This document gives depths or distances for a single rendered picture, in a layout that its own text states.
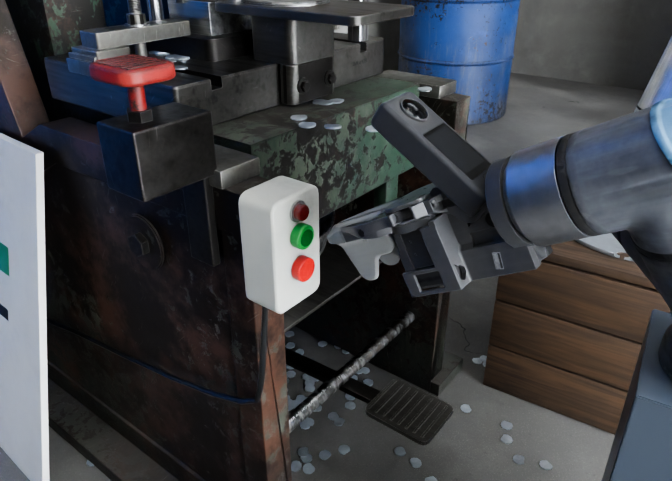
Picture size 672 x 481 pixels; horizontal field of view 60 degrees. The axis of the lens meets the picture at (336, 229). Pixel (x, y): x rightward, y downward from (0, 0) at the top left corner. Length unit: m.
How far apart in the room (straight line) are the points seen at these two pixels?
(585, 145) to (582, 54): 3.74
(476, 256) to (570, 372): 0.78
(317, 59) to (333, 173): 0.16
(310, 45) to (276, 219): 0.33
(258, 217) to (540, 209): 0.29
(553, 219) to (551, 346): 0.81
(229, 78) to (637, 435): 0.62
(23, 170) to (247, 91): 0.36
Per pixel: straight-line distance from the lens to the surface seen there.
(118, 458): 1.19
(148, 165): 0.59
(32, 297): 1.03
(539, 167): 0.43
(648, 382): 0.71
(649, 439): 0.72
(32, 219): 0.98
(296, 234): 0.61
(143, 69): 0.57
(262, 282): 0.64
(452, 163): 0.46
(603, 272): 1.12
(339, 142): 0.84
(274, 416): 0.83
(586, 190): 0.41
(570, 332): 1.20
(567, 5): 4.16
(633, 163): 0.40
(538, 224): 0.44
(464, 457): 1.19
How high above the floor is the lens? 0.87
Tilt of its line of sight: 27 degrees down
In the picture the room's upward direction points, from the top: straight up
